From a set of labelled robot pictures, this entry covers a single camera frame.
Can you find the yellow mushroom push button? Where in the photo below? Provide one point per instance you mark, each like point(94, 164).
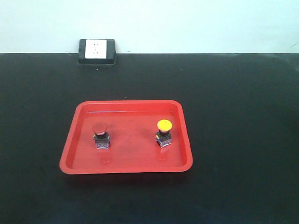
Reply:
point(163, 135)

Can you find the red plastic tray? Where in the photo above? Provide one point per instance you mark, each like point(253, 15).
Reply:
point(132, 126)

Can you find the black desktop power socket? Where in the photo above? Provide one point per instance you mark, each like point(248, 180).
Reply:
point(97, 52)

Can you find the red mushroom push button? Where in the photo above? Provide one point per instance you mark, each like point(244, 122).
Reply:
point(101, 136)

